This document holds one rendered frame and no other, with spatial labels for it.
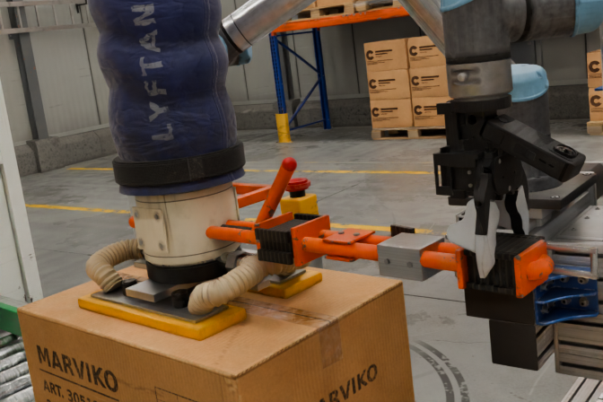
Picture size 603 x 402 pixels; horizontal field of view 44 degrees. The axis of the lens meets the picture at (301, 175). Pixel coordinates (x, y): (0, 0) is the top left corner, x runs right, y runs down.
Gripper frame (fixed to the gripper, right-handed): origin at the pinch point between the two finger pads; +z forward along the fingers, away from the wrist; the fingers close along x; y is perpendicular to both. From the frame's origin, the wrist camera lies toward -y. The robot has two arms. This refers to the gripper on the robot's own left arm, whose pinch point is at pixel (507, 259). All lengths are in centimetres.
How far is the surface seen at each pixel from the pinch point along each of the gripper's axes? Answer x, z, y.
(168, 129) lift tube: 8, -18, 53
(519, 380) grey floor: -163, 107, 83
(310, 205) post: -50, 10, 77
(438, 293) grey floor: -231, 107, 160
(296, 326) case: 3.8, 13.2, 33.6
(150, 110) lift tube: 9, -21, 55
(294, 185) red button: -47, 5, 78
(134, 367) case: 20, 17, 54
